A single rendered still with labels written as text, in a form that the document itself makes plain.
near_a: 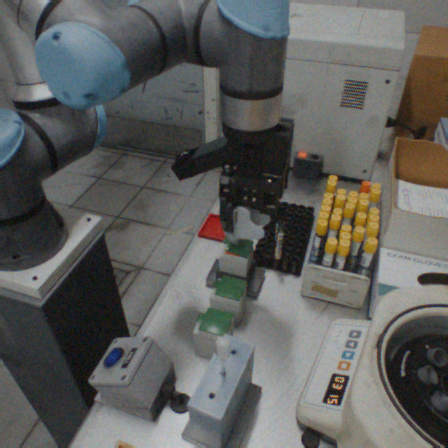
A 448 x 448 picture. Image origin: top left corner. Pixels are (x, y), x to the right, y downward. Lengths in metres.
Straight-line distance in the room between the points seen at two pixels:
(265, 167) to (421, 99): 0.83
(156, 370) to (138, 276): 1.41
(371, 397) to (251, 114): 0.33
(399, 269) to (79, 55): 0.53
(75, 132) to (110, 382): 0.41
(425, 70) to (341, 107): 0.42
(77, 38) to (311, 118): 0.62
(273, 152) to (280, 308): 0.27
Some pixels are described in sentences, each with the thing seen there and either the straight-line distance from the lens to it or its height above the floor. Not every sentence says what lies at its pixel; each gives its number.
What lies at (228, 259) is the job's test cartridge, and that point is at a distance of 0.65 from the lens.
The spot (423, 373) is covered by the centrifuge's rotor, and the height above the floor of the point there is 0.98.
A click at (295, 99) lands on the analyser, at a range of 0.92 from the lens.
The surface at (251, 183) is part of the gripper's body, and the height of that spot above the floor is 1.10.
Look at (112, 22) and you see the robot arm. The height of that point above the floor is 1.30.
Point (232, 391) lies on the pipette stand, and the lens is 0.48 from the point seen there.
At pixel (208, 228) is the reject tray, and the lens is 0.81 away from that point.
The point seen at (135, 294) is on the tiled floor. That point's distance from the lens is 1.88.
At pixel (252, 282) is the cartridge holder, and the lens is 0.69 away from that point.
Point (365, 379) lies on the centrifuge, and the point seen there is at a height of 0.99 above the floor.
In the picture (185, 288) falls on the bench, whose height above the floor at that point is 0.88.
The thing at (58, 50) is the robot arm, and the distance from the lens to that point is 0.41.
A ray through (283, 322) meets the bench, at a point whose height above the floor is 0.87.
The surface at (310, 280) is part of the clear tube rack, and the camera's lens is 0.68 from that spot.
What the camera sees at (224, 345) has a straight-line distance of 0.44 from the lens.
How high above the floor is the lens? 1.40
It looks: 41 degrees down
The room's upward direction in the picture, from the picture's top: straight up
